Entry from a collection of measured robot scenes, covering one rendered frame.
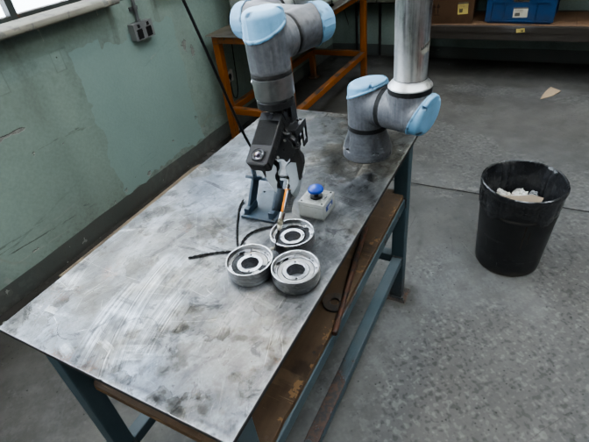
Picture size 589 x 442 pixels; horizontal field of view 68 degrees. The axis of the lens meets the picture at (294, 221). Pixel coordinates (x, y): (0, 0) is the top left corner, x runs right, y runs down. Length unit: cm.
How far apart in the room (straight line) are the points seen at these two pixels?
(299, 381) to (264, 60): 72
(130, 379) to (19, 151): 169
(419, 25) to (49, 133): 186
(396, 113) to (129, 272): 78
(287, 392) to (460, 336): 99
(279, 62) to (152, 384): 61
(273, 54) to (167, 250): 57
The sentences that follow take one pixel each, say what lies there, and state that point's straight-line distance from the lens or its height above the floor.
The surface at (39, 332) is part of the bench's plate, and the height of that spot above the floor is 80.
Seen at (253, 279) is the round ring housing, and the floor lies 83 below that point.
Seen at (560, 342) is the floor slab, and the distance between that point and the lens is 201.
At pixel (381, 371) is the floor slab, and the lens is 178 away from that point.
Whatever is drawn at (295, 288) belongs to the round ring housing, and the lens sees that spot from 91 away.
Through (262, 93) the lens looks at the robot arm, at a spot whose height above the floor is 119.
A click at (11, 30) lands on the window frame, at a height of 114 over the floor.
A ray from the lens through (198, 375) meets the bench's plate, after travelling 85.
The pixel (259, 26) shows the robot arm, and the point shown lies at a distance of 78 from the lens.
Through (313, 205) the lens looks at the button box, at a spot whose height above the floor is 84.
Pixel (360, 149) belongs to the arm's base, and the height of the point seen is 84.
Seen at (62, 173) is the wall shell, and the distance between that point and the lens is 255.
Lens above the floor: 147
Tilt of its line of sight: 37 degrees down
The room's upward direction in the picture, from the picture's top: 7 degrees counter-clockwise
